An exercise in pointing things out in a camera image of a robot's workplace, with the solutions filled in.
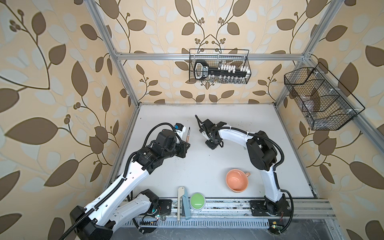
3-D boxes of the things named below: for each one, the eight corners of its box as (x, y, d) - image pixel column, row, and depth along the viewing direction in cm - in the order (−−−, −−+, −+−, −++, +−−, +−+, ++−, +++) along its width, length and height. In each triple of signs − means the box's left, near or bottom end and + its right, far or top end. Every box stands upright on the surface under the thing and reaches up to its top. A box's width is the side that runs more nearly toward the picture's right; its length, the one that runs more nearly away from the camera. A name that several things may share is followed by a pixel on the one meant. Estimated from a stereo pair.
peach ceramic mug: (227, 193, 80) (229, 190, 75) (225, 173, 87) (226, 169, 82) (250, 193, 80) (253, 190, 75) (246, 173, 87) (248, 169, 82)
